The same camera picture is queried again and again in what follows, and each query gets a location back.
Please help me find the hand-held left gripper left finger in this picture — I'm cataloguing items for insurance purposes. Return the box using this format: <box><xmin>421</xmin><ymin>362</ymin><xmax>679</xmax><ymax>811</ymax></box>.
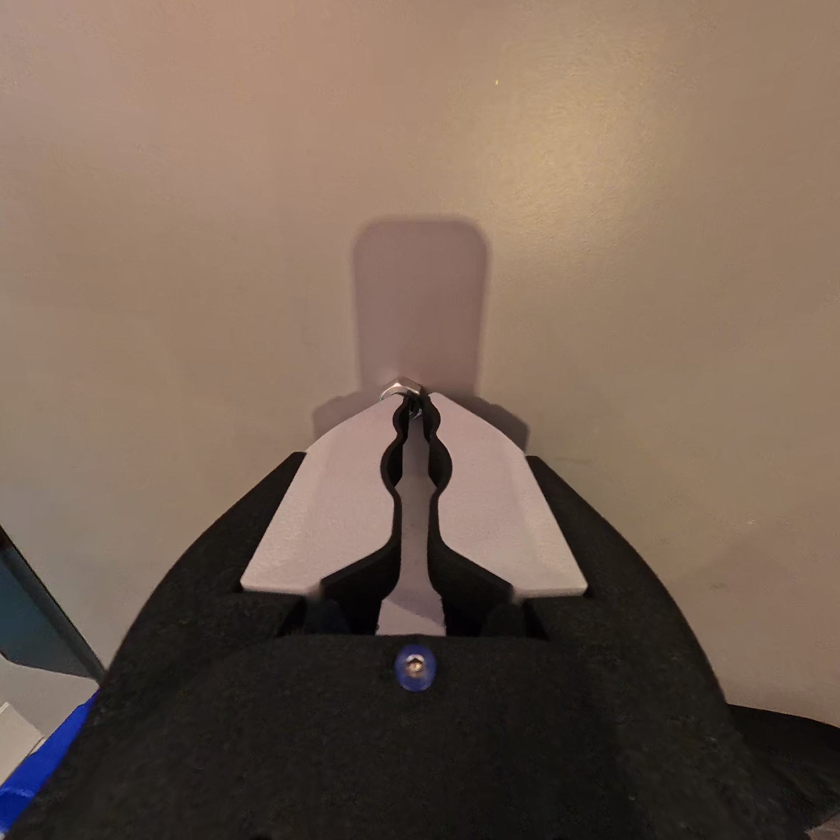
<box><xmin>240</xmin><ymin>395</ymin><xmax>404</xmax><ymax>599</ymax></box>

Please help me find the silver hex nut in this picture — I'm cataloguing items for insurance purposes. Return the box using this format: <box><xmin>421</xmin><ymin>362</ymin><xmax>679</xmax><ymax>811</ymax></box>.
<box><xmin>378</xmin><ymin>375</ymin><xmax>426</xmax><ymax>421</ymax></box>

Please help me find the blue plastic tray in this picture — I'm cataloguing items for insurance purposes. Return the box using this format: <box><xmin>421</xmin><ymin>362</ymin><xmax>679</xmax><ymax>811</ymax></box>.
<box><xmin>0</xmin><ymin>688</ymin><xmax>101</xmax><ymax>818</ymax></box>

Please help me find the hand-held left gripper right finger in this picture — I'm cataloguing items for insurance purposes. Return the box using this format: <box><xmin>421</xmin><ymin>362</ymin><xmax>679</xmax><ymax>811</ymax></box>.
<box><xmin>425</xmin><ymin>392</ymin><xmax>588</xmax><ymax>600</ymax></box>

